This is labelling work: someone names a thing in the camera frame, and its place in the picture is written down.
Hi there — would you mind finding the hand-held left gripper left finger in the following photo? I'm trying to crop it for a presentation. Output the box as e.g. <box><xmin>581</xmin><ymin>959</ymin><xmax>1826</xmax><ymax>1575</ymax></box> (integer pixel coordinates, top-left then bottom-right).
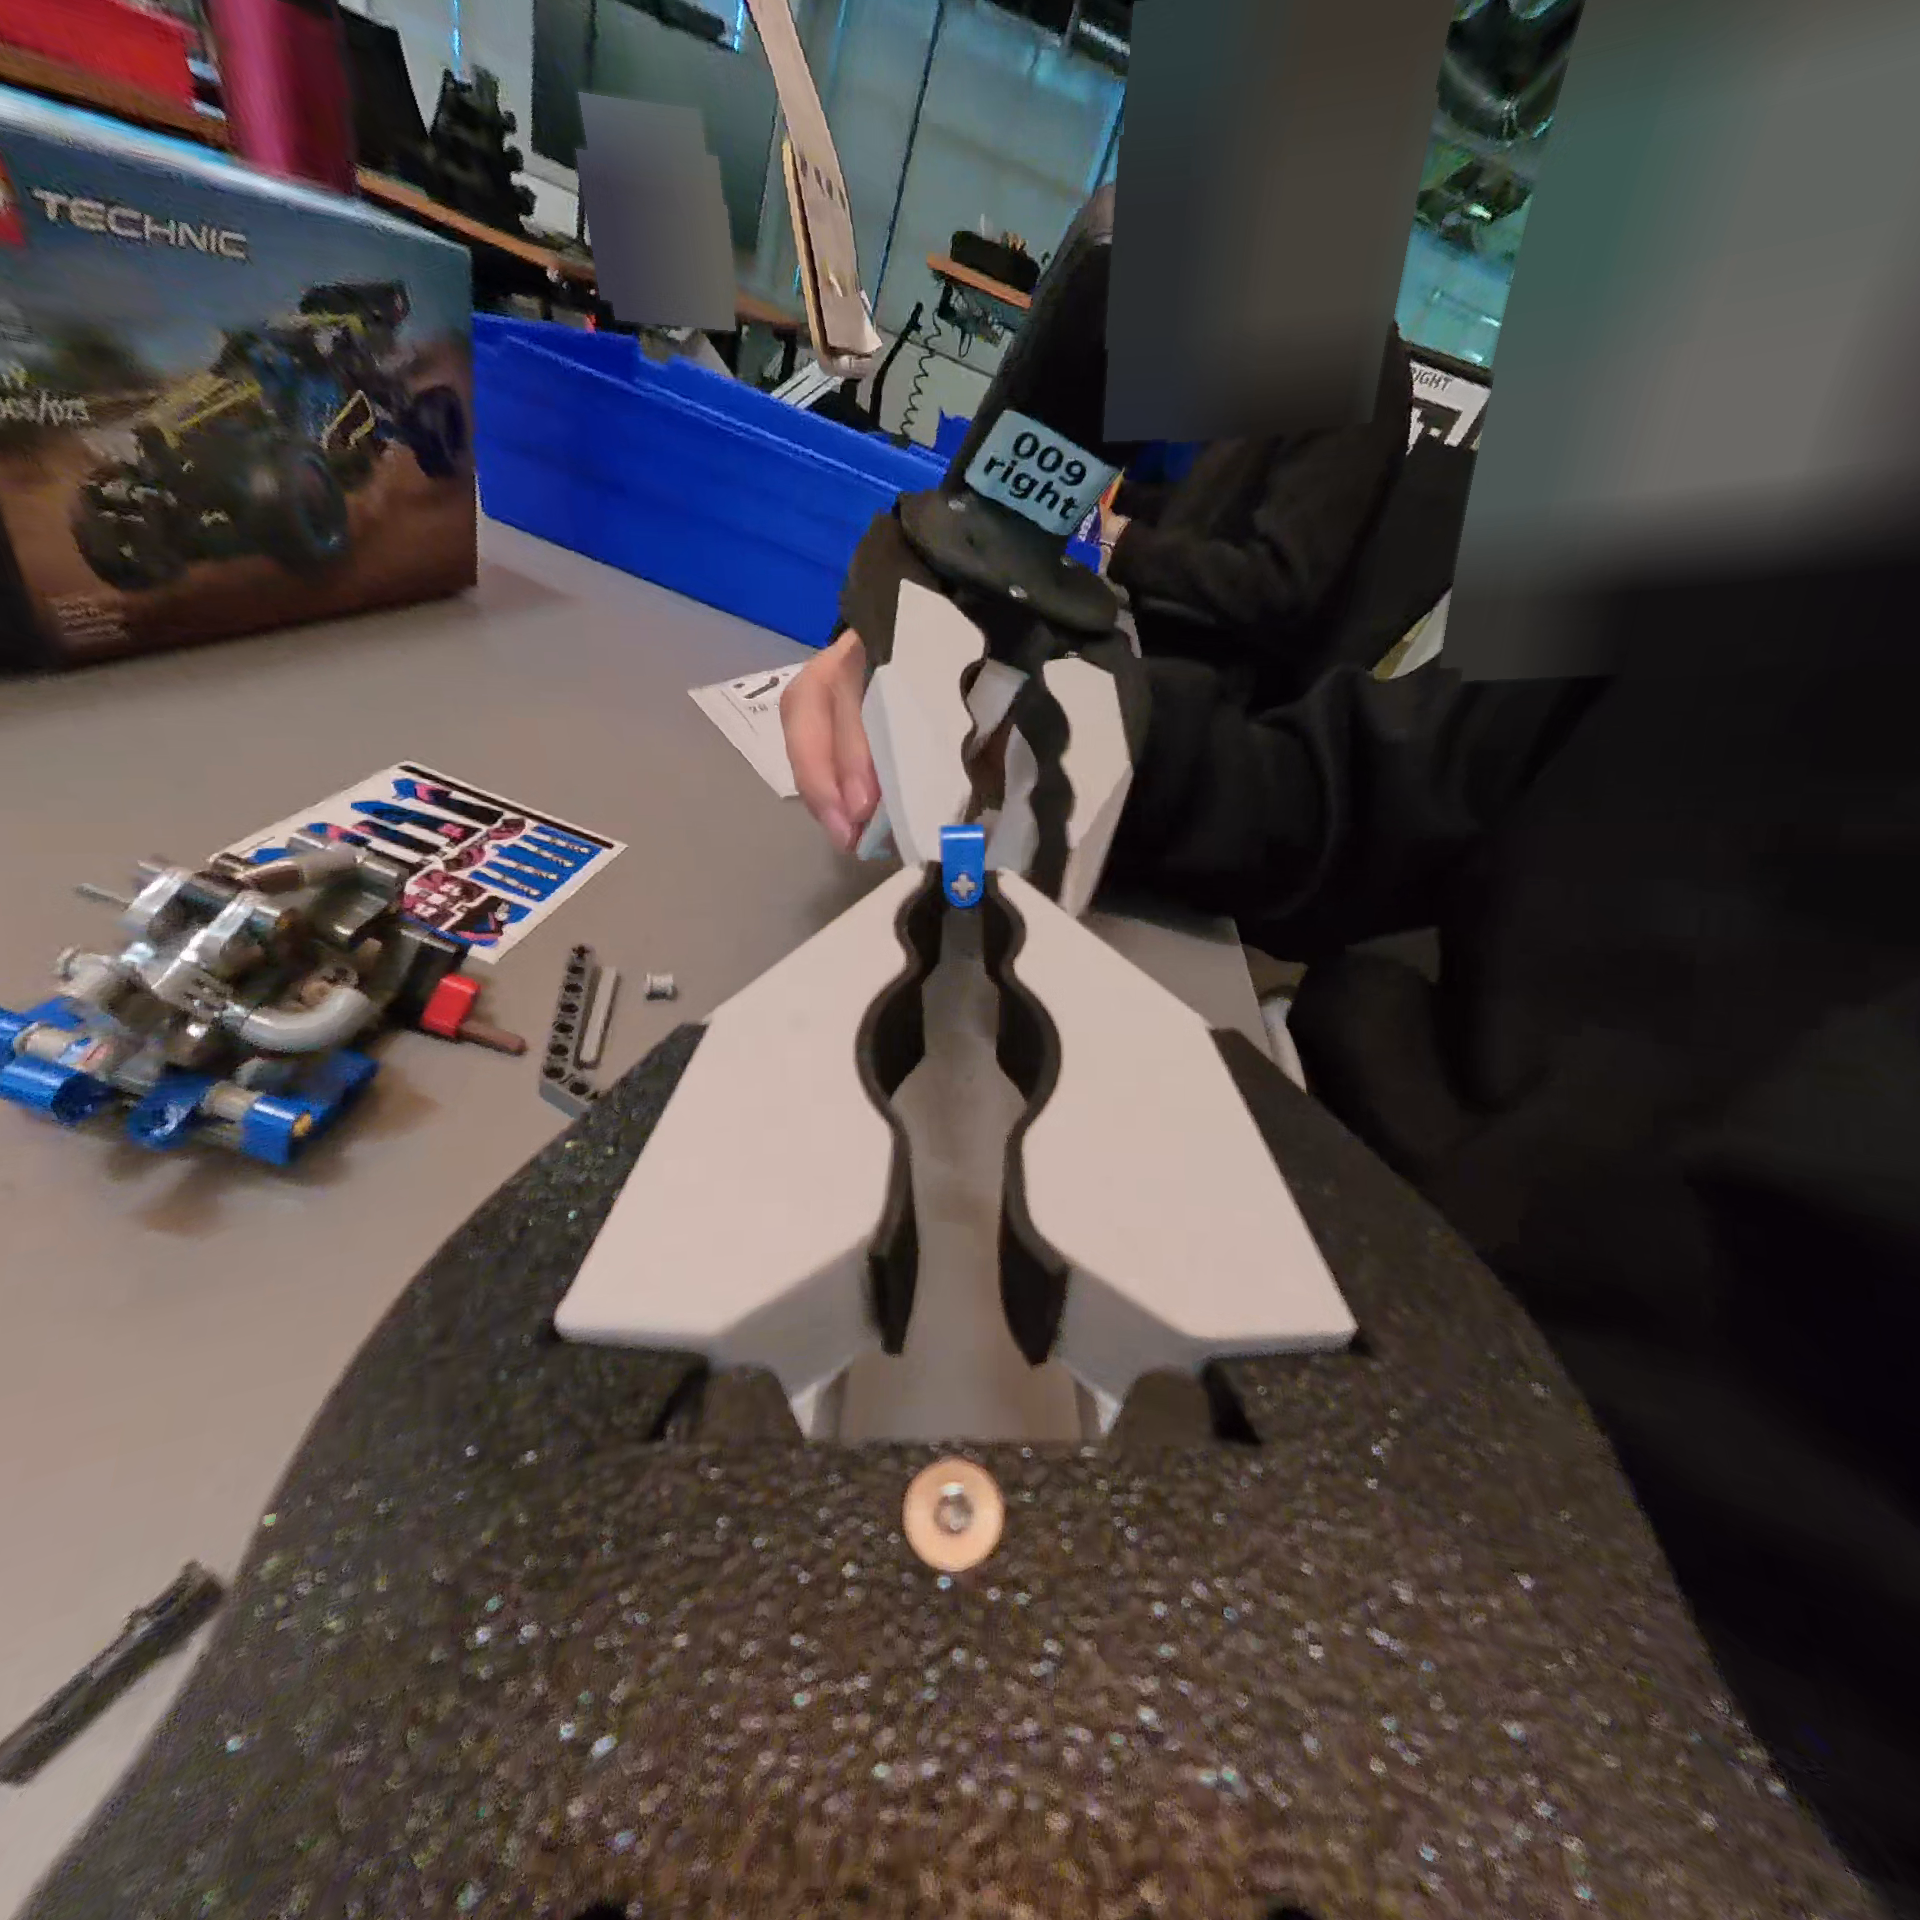
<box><xmin>555</xmin><ymin>865</ymin><xmax>955</xmax><ymax>1362</ymax></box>

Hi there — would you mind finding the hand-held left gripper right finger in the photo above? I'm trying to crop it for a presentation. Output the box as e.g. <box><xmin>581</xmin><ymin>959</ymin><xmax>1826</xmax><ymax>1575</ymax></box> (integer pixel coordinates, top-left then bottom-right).
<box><xmin>975</xmin><ymin>870</ymin><xmax>1362</xmax><ymax>1368</ymax></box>

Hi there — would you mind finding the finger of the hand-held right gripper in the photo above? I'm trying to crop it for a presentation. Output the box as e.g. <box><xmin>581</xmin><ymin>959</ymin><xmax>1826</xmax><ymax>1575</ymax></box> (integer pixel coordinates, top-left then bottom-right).
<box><xmin>997</xmin><ymin>651</ymin><xmax>1138</xmax><ymax>919</ymax></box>
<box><xmin>859</xmin><ymin>575</ymin><xmax>993</xmax><ymax>872</ymax></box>

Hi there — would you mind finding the lego instruction booklet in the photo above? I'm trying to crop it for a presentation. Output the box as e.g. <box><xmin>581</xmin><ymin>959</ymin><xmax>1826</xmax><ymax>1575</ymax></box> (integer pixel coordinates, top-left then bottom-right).
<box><xmin>691</xmin><ymin>659</ymin><xmax>843</xmax><ymax>800</ymax></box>

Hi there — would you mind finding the dark grey angled lego beam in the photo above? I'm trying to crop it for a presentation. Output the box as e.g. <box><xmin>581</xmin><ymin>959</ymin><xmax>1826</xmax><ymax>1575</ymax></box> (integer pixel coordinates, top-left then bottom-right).
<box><xmin>537</xmin><ymin>943</ymin><xmax>606</xmax><ymax>1120</ymax></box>

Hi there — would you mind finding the grey and blue lego chassis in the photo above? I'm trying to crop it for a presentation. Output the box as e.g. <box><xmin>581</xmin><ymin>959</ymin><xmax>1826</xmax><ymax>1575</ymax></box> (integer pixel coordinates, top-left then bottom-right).
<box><xmin>0</xmin><ymin>839</ymin><xmax>528</xmax><ymax>1170</ymax></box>

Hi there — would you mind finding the lego sticker sheet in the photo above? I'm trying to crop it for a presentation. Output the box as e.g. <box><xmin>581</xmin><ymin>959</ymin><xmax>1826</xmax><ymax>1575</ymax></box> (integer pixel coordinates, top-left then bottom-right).
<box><xmin>211</xmin><ymin>762</ymin><xmax>630</xmax><ymax>966</ymax></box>

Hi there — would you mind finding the person's right hand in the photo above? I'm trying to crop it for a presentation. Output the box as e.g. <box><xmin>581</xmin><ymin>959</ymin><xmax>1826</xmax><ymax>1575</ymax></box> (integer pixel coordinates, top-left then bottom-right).
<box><xmin>781</xmin><ymin>629</ymin><xmax>889</xmax><ymax>860</ymax></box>

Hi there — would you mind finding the blue plastic storage bin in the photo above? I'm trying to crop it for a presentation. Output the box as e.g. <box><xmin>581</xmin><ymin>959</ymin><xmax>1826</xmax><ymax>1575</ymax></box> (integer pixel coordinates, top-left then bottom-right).
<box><xmin>473</xmin><ymin>311</ymin><xmax>979</xmax><ymax>640</ymax></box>

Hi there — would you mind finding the tan wooden stand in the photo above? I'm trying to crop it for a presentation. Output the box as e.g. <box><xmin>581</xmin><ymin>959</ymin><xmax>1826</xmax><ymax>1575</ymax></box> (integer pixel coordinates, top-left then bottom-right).
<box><xmin>746</xmin><ymin>0</ymin><xmax>891</xmax><ymax>380</ymax></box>

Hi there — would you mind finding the black cardboard box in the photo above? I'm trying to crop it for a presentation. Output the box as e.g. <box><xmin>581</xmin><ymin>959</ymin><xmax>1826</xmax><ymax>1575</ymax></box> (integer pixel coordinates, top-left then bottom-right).
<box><xmin>0</xmin><ymin>81</ymin><xmax>482</xmax><ymax>677</ymax></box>

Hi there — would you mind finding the maroon tube with black cap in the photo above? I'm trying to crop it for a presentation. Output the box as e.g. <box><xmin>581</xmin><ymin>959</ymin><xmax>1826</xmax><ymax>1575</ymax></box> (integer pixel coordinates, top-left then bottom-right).
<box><xmin>211</xmin><ymin>0</ymin><xmax>362</xmax><ymax>198</ymax></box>

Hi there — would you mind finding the red plastic bin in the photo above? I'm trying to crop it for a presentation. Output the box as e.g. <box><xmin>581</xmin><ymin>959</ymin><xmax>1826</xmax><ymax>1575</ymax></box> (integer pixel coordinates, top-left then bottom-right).
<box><xmin>0</xmin><ymin>0</ymin><xmax>204</xmax><ymax>109</ymax></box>

